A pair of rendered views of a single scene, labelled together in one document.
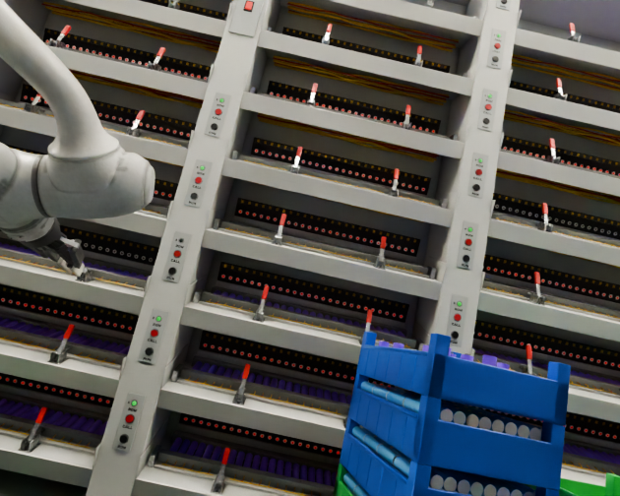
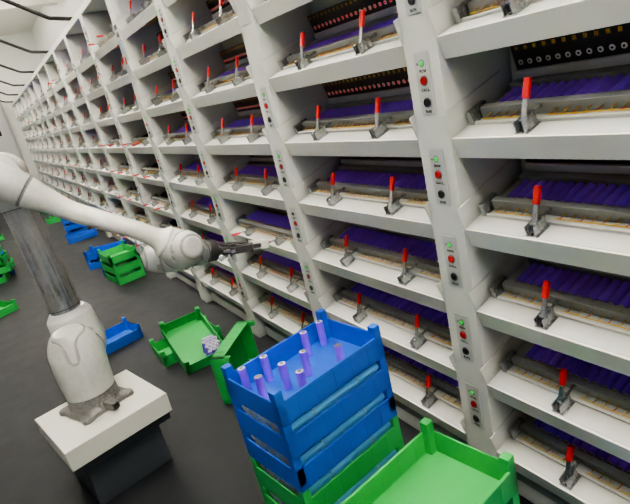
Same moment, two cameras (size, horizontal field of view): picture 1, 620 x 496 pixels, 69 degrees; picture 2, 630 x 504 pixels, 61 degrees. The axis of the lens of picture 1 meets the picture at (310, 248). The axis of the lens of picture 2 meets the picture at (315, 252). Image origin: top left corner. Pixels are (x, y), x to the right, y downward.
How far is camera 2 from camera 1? 1.41 m
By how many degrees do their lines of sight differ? 69
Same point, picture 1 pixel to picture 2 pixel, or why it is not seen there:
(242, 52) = (253, 41)
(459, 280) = (443, 219)
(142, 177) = (180, 252)
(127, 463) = not seen: hidden behind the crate
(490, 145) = (425, 33)
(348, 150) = not seen: hidden behind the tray
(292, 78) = not seen: outside the picture
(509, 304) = (496, 240)
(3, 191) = (162, 267)
